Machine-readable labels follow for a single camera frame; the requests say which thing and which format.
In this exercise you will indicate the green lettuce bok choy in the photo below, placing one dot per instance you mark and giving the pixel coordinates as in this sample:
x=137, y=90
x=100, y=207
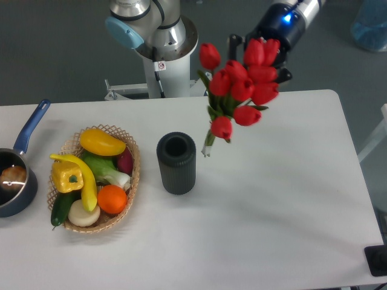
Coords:
x=105, y=171

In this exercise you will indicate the woven wicker basket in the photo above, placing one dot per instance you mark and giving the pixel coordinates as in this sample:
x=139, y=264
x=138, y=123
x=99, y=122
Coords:
x=73, y=147

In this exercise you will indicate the red tulip bouquet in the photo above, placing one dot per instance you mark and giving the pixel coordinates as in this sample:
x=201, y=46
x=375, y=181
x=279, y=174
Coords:
x=239, y=92

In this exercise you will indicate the blue saucepan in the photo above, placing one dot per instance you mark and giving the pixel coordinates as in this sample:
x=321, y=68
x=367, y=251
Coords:
x=13, y=202

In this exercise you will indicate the white round onion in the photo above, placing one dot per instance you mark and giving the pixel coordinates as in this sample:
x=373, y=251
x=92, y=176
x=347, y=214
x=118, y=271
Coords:
x=80, y=217

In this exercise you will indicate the yellow curved squash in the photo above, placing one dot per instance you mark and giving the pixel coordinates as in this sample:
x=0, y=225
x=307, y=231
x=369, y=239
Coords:
x=89, y=189

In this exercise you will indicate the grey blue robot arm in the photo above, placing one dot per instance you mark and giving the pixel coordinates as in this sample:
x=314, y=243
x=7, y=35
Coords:
x=147, y=16

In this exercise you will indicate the dark red radish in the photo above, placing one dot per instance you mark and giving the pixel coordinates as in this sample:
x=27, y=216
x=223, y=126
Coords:
x=125, y=162

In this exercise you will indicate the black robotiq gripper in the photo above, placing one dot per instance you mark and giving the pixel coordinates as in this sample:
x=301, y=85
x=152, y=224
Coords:
x=282, y=21

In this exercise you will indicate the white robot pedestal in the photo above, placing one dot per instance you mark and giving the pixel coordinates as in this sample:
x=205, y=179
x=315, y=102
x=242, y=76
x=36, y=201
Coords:
x=166, y=60

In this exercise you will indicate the brown food in pan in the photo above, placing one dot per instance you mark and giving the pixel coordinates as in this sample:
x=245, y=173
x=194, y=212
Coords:
x=13, y=178

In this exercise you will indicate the orange fruit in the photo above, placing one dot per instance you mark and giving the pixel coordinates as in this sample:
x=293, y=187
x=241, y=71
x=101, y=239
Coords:
x=112, y=199

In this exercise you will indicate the yellow mango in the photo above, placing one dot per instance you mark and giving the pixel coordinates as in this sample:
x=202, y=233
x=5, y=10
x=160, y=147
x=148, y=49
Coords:
x=100, y=143

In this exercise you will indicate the blue translucent container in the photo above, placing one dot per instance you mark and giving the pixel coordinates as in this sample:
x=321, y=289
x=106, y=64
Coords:
x=369, y=27

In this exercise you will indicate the yellow bell pepper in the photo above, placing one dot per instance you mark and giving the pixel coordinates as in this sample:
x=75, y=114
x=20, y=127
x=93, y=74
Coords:
x=66, y=176

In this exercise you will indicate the black device at table edge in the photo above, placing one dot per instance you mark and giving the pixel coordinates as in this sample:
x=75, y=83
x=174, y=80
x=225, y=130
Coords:
x=376, y=259

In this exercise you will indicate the dark ribbed vase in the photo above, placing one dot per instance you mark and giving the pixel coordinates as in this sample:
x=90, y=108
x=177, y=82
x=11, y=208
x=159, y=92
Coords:
x=176, y=153

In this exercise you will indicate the green cucumber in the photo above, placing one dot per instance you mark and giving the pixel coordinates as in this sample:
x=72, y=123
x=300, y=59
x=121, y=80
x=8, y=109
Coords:
x=61, y=207

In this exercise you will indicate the white frame at right edge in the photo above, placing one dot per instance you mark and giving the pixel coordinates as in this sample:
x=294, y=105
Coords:
x=375, y=137

